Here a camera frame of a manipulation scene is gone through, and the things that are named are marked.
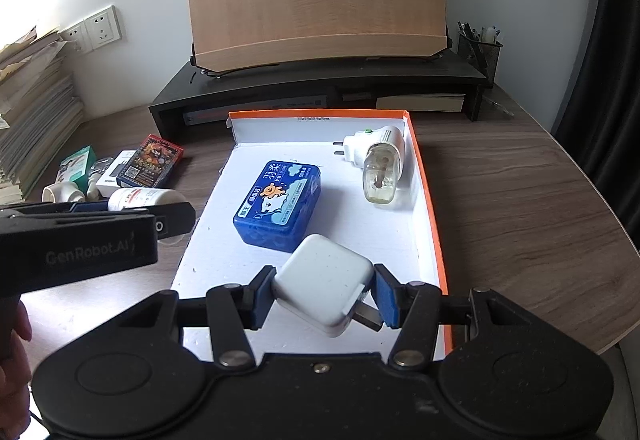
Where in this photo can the white charger box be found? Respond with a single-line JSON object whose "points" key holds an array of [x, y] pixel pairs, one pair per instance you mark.
{"points": [[107, 184]]}

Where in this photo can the beige booklet under riser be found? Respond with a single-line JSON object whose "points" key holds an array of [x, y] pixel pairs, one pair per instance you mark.
{"points": [[446, 102]]}

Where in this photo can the clear refill bottle white cap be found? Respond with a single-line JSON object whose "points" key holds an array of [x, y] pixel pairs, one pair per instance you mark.
{"points": [[95, 172]]}

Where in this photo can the black monitor riser shelf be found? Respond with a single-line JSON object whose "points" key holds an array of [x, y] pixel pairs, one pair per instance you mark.
{"points": [[195, 96]]}

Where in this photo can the stack of books and papers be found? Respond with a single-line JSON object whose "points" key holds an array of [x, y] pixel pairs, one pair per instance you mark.
{"points": [[40, 110]]}

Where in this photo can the red blue playing card box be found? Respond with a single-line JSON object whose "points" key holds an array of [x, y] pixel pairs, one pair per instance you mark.
{"points": [[151, 164]]}

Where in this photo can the small white pill bottle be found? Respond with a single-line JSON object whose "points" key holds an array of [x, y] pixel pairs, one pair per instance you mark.
{"points": [[128, 198]]}

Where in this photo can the person's left hand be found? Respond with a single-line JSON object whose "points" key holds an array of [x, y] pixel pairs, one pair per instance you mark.
{"points": [[15, 378]]}

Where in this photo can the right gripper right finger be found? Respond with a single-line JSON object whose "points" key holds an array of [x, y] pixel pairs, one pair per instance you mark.
{"points": [[413, 310]]}

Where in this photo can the small clear pen on table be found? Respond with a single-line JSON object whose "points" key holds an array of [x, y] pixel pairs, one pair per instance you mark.
{"points": [[498, 107]]}

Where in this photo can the black mesh pen holder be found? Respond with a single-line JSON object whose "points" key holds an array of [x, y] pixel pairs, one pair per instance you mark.
{"points": [[480, 48]]}

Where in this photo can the white square charger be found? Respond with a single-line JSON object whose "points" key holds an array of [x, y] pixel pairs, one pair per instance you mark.
{"points": [[324, 283]]}

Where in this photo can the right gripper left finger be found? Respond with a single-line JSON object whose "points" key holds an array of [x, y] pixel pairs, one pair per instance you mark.
{"points": [[231, 310]]}

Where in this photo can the orange white box lid tray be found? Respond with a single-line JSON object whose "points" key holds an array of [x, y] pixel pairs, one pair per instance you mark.
{"points": [[403, 235]]}

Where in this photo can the blue floss pick box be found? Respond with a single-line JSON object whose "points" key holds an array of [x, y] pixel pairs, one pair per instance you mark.
{"points": [[277, 209]]}

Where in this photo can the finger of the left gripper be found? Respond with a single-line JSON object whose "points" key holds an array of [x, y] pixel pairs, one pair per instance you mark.
{"points": [[99, 206]]}

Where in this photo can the green bandage box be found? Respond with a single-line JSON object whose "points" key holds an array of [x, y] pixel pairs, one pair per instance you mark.
{"points": [[75, 168]]}

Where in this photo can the white mosquito heater with bottle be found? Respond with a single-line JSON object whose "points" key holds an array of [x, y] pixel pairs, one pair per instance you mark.
{"points": [[380, 154]]}

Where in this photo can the white wall socket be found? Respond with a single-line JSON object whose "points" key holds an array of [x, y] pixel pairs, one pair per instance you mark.
{"points": [[102, 28], [77, 38]]}

